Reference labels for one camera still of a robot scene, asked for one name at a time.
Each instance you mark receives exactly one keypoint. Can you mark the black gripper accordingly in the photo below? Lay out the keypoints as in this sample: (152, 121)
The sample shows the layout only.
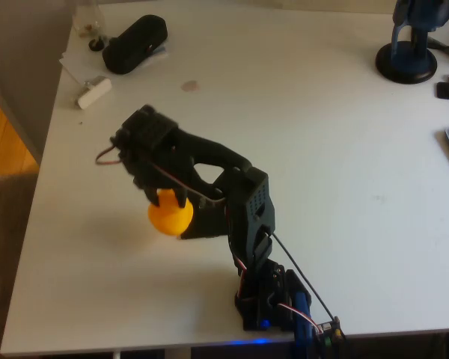
(147, 182)

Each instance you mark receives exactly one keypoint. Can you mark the yellow rubber duck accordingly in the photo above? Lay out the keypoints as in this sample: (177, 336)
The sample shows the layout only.
(170, 220)

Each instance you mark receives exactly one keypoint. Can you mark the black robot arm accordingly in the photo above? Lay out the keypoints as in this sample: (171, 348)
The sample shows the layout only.
(247, 209)

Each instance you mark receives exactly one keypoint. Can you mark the black cardboard square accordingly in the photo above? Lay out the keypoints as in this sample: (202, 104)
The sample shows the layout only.
(209, 224)

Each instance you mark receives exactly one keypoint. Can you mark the white power bank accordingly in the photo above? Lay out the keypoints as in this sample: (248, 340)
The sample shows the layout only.
(95, 93)

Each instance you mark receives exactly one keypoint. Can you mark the black oval case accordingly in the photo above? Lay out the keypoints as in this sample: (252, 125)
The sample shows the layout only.
(134, 45)

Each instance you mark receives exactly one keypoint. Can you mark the small black round object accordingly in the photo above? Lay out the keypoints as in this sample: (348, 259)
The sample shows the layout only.
(96, 45)

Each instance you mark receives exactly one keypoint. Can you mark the blue table clamp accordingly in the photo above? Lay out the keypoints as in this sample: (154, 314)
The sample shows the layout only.
(302, 318)

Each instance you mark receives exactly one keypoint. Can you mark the clear plastic bottle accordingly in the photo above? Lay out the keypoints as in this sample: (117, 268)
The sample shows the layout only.
(88, 18)

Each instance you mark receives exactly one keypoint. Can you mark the small controller board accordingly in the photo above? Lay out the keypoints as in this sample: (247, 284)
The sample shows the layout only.
(329, 329)

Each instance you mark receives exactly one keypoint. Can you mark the blue microphone on stand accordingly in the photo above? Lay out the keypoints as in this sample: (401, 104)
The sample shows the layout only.
(406, 63)

